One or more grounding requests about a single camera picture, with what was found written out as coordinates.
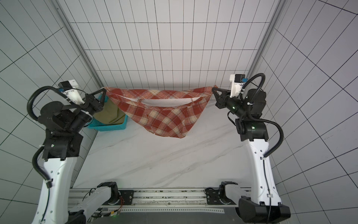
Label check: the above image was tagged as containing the aluminium mounting rail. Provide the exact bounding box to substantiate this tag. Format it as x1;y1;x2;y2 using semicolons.
67;187;283;209

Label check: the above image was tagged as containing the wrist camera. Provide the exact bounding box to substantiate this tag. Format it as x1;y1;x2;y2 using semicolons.
229;74;247;98
58;79;84;105

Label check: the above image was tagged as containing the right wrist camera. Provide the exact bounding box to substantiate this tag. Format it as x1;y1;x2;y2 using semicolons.
229;74;247;98

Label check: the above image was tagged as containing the left control board with wires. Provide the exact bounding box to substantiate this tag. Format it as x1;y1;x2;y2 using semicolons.
87;196;125;223

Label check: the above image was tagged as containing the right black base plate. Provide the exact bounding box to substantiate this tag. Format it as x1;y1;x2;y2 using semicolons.
204;187;223;205

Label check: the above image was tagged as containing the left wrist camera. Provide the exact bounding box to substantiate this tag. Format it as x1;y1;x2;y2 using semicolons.
58;79;84;105

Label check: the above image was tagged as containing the olive green skirt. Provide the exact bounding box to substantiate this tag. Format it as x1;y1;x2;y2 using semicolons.
94;99;125;125

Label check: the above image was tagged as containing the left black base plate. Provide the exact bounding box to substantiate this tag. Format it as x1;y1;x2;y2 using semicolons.
114;190;135;205

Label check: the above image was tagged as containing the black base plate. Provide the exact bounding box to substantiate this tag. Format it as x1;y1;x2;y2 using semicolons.
204;187;223;205
114;190;135;205

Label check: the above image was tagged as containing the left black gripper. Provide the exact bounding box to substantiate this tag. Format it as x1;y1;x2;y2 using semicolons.
67;88;108;131

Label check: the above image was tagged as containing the red plaid skirt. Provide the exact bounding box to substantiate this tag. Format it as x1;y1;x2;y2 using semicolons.
106;86;213;138

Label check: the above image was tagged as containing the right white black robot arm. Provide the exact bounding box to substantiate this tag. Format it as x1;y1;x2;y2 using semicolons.
212;73;291;224

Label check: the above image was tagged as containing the teal plastic basket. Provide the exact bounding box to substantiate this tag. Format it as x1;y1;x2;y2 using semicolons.
87;96;128;132

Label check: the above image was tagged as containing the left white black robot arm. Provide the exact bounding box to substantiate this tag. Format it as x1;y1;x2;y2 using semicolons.
27;83;124;224

